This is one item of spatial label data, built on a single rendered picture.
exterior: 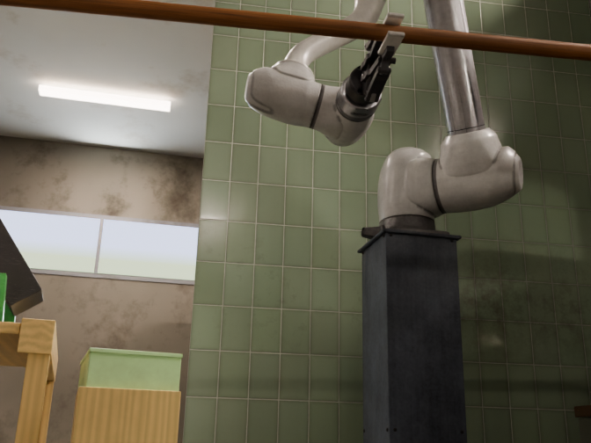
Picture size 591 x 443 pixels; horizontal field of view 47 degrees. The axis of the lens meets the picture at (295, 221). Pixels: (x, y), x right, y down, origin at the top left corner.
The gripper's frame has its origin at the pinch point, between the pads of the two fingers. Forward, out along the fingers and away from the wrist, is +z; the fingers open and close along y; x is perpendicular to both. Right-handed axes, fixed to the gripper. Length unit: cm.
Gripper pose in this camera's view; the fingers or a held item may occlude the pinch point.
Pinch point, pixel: (390, 34)
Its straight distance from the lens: 127.2
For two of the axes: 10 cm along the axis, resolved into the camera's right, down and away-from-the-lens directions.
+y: -0.2, 9.5, -3.2
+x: -9.9, -0.7, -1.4
